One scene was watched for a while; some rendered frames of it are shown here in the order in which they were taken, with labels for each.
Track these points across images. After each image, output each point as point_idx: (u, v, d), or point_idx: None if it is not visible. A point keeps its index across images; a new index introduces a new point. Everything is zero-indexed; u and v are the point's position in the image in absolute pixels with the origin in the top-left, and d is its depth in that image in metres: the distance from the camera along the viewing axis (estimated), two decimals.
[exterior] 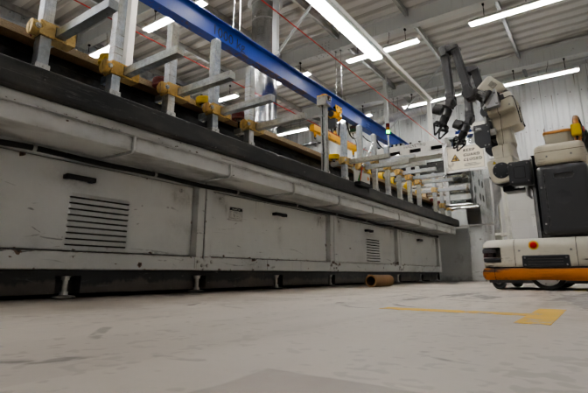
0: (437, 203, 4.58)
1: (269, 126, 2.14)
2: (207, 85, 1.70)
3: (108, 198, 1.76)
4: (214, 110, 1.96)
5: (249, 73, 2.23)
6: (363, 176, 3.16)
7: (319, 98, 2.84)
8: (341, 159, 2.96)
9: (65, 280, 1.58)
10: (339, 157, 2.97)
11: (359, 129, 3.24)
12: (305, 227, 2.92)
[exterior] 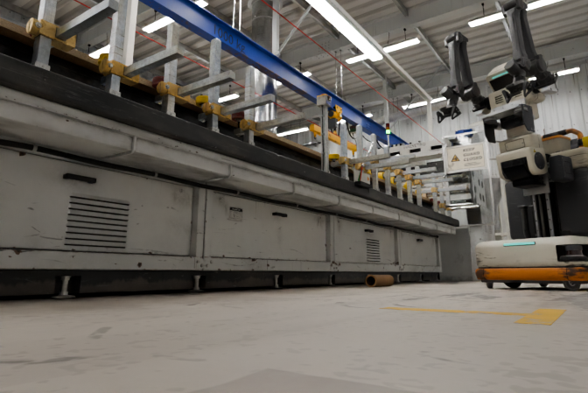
0: (437, 203, 4.58)
1: (269, 126, 2.14)
2: (207, 85, 1.70)
3: (108, 198, 1.76)
4: (214, 110, 1.96)
5: (249, 73, 2.23)
6: (363, 176, 3.16)
7: (319, 98, 2.84)
8: (341, 159, 2.96)
9: (65, 280, 1.58)
10: (339, 157, 2.97)
11: (359, 129, 3.24)
12: (305, 227, 2.92)
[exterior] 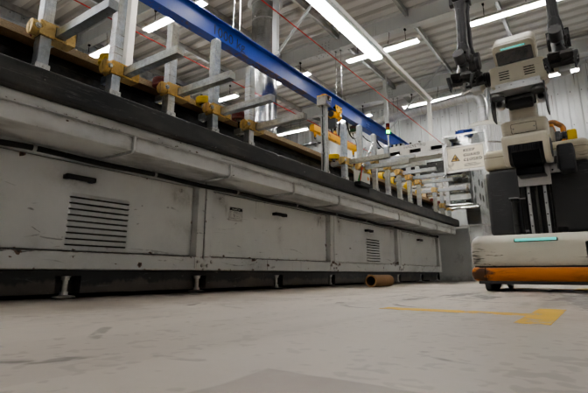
0: (437, 203, 4.58)
1: (269, 126, 2.14)
2: (207, 85, 1.70)
3: (108, 198, 1.76)
4: (214, 110, 1.96)
5: (249, 73, 2.23)
6: (363, 176, 3.16)
7: (319, 98, 2.84)
8: (341, 159, 2.96)
9: (65, 280, 1.58)
10: (339, 157, 2.97)
11: (359, 129, 3.24)
12: (305, 227, 2.92)
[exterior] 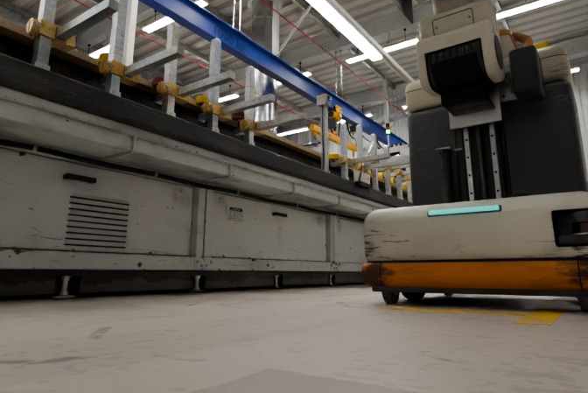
0: None
1: (269, 126, 2.14)
2: (207, 85, 1.70)
3: (108, 198, 1.76)
4: (214, 110, 1.96)
5: (249, 73, 2.23)
6: (363, 176, 3.16)
7: (319, 98, 2.84)
8: (341, 159, 2.96)
9: (65, 280, 1.58)
10: (339, 157, 2.97)
11: (359, 129, 3.24)
12: (305, 227, 2.92)
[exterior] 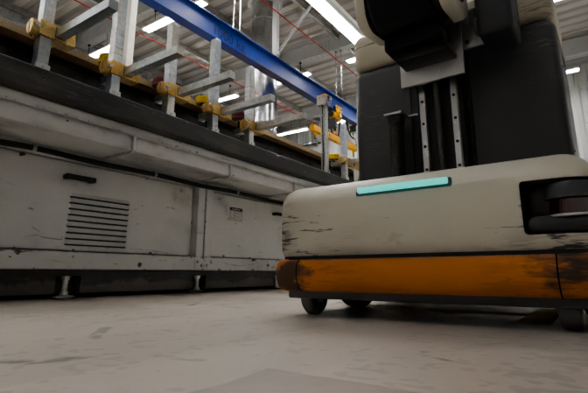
0: None
1: (269, 126, 2.14)
2: (207, 85, 1.70)
3: (108, 198, 1.76)
4: (214, 110, 1.96)
5: (249, 73, 2.23)
6: None
7: (319, 98, 2.84)
8: (341, 159, 2.96)
9: (65, 280, 1.58)
10: (339, 157, 2.97)
11: None
12: None
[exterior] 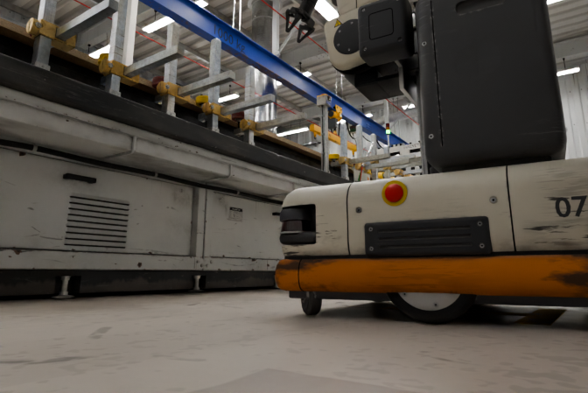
0: None
1: (269, 126, 2.14)
2: (207, 85, 1.70)
3: (108, 198, 1.76)
4: (214, 110, 1.96)
5: (249, 73, 2.23)
6: (363, 176, 3.16)
7: (319, 98, 2.84)
8: (341, 159, 2.96)
9: (65, 280, 1.58)
10: (339, 157, 2.97)
11: (359, 129, 3.24)
12: None
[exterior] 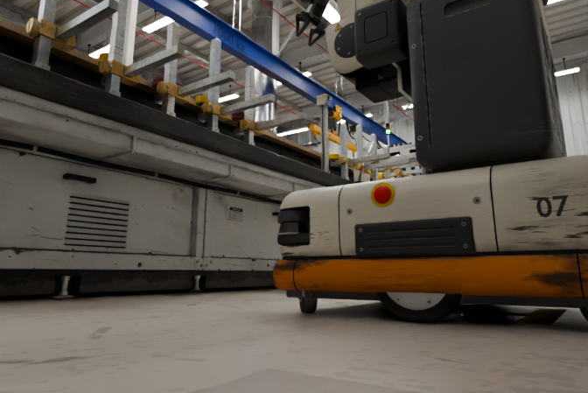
0: None
1: (269, 126, 2.14)
2: (207, 85, 1.70)
3: (108, 198, 1.76)
4: (214, 110, 1.96)
5: (249, 73, 2.23)
6: (363, 176, 3.16)
7: (319, 98, 2.84)
8: (341, 159, 2.96)
9: (65, 280, 1.58)
10: (339, 157, 2.97)
11: (359, 129, 3.24)
12: None
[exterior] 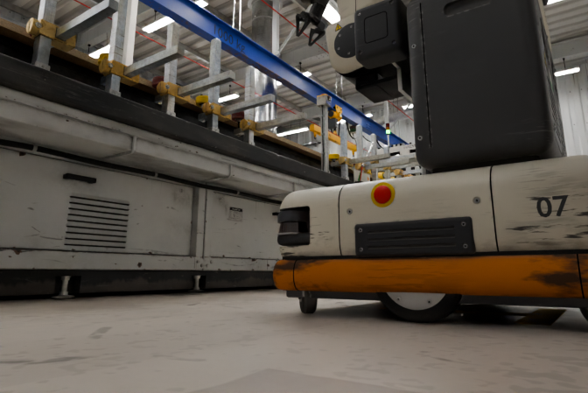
0: None
1: (269, 126, 2.14)
2: (207, 85, 1.70)
3: (108, 198, 1.76)
4: (214, 110, 1.96)
5: (249, 73, 2.23)
6: (363, 176, 3.16)
7: (319, 98, 2.84)
8: (341, 159, 2.96)
9: (65, 280, 1.58)
10: (339, 157, 2.97)
11: (359, 129, 3.24)
12: None
